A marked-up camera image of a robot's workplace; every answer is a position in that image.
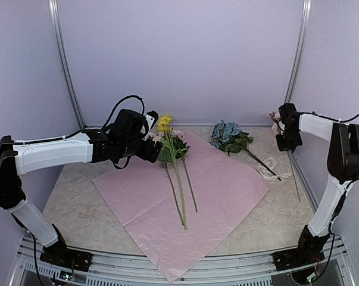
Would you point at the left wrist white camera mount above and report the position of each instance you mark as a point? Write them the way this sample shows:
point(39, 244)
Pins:
point(151, 118)

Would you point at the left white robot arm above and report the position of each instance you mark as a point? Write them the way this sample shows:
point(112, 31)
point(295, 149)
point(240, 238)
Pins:
point(18, 158)

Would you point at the purple wrapping paper sheet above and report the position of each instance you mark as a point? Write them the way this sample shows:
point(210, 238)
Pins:
point(177, 215)

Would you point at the blue fake flower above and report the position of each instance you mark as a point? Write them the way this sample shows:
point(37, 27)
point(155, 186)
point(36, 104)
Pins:
point(229, 138)

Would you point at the yellow fake flower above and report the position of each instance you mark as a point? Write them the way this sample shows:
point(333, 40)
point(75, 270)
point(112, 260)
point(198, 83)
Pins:
point(163, 125)

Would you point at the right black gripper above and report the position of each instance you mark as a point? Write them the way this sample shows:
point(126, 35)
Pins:
point(283, 146)

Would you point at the right aluminium corner post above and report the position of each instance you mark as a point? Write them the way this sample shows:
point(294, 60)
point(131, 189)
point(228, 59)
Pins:
point(300, 43)

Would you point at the left aluminium corner post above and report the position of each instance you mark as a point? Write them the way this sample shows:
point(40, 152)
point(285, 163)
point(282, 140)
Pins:
point(59, 38)

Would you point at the pink fake rose stems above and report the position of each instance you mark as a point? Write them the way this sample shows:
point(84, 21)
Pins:
point(182, 149)

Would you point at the aluminium corner post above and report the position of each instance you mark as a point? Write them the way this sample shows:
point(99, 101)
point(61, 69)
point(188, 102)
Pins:
point(59, 38)
point(300, 43)

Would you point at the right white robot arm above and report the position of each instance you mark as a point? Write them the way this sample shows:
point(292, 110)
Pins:
point(342, 168)

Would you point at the cream printed ribbon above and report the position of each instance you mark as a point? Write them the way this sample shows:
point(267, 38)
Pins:
point(266, 169)

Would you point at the aluminium front rail frame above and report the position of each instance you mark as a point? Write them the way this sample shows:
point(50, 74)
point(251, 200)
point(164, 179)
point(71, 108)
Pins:
point(179, 266)

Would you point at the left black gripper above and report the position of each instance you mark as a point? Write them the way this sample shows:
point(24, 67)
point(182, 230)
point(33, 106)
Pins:
point(154, 155)

